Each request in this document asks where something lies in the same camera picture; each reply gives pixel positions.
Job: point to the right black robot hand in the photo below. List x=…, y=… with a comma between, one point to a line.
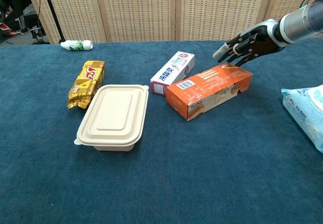
x=260, y=42

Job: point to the orange cardboard box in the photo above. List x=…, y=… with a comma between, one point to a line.
x=212, y=90

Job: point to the white pink toothpaste box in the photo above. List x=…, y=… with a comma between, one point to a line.
x=174, y=72

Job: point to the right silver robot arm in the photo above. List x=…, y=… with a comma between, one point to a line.
x=302, y=22

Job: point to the light blue wipes pack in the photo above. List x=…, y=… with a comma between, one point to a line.
x=306, y=113

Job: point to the woven wooden folding screen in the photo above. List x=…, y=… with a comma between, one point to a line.
x=161, y=9

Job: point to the beige lidded food container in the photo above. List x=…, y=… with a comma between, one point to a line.
x=113, y=115

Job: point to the gold foil snack packet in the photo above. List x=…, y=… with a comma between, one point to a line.
x=87, y=85

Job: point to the white green plastic bottle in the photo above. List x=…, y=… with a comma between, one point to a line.
x=77, y=45

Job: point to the black stand pole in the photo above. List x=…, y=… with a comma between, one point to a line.
x=51, y=9

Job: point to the black office chair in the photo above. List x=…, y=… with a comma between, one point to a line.
x=17, y=14

